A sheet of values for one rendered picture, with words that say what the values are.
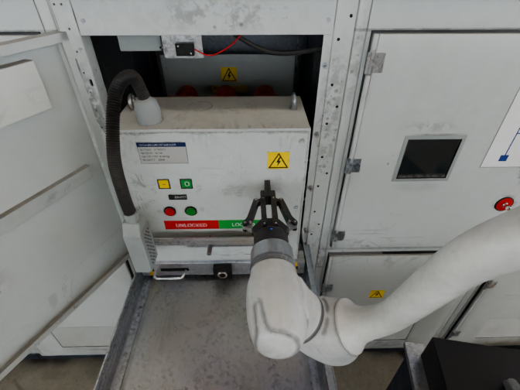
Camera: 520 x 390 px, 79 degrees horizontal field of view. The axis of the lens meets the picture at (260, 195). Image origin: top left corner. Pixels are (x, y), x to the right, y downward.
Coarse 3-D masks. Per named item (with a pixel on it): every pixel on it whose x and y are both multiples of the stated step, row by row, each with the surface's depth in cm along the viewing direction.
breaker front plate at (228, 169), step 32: (128, 160) 80; (192, 160) 81; (224, 160) 81; (256, 160) 81; (160, 192) 87; (192, 192) 87; (224, 192) 87; (256, 192) 87; (288, 192) 88; (160, 224) 94; (160, 256) 103; (192, 256) 103; (224, 256) 103
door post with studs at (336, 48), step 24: (336, 24) 75; (336, 48) 78; (336, 72) 82; (336, 96) 86; (336, 120) 90; (312, 144) 95; (312, 168) 100; (312, 192) 106; (312, 216) 112; (312, 240) 119
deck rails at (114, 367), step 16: (304, 256) 109; (304, 272) 110; (144, 288) 105; (128, 304) 95; (144, 304) 100; (128, 320) 95; (128, 336) 92; (112, 352) 84; (128, 352) 88; (112, 368) 84; (320, 368) 84; (96, 384) 76; (112, 384) 82; (320, 384) 82
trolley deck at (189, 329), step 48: (192, 288) 105; (240, 288) 105; (144, 336) 92; (192, 336) 92; (240, 336) 92; (144, 384) 82; (192, 384) 82; (240, 384) 82; (288, 384) 82; (336, 384) 82
